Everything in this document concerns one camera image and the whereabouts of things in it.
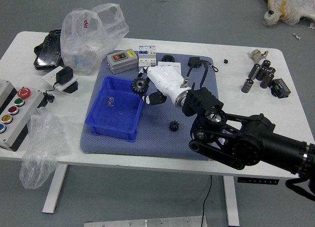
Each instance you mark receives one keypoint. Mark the white socket plate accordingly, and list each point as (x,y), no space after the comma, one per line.
(49,77)

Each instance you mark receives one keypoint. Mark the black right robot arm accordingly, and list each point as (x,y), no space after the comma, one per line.
(246,143)

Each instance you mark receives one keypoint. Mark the grey red-green switch box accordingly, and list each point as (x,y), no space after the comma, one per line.
(121,60)

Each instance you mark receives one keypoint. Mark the crumpled clear plastic bag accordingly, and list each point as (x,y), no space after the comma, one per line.
(40,148)

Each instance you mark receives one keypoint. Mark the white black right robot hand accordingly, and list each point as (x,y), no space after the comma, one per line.
(165,78)

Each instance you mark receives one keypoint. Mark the white blue circuit breaker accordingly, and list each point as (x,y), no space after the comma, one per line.
(147,55)

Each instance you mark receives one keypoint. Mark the small black gear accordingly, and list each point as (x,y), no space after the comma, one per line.
(174,126)

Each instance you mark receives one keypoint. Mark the grey coloured-button control box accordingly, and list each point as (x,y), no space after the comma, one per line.
(17,128)

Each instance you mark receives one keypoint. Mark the small clear screw bag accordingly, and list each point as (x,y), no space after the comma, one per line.
(110,102)

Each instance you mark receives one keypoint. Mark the tiny black cube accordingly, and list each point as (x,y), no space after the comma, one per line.
(225,61)

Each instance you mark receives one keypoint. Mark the large clear plastic bag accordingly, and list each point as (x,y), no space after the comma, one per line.
(86,47)

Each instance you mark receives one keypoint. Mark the blue-grey mat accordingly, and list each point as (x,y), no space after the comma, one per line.
(160,140)

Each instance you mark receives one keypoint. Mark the blue plastic box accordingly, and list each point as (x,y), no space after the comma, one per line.
(115,113)

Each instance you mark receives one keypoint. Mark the white wall switch plate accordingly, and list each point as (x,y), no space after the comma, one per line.
(169,63)

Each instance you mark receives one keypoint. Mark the white grey connector plug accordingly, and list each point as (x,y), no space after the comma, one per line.
(256,54)

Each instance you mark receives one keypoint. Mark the big black gear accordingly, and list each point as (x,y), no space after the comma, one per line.
(139,86)

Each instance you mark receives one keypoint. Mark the black textured package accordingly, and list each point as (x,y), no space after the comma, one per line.
(48,52)

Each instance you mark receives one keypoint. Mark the white table leg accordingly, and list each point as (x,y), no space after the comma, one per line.
(54,187)
(231,202)

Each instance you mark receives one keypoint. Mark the black power adapter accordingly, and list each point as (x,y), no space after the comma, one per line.
(64,74)

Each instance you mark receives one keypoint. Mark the plastic-wrapped yellow white heap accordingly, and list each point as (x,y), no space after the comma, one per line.
(295,3)

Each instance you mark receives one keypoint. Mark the black table control panel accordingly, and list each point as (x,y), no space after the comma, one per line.
(258,181)

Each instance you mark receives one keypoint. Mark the small white floor scrap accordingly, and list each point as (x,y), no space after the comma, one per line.
(296,36)

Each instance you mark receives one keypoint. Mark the black green terminal module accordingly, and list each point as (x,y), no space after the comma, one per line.
(280,88)

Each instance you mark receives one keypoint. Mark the white part with black cap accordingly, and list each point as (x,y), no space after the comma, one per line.
(270,17)

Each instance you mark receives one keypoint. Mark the black stand block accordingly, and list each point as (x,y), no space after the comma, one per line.
(72,87)

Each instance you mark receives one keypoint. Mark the black cylindrical capacitor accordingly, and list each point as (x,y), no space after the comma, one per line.
(266,63)
(272,70)
(261,73)
(254,70)
(247,86)
(267,80)

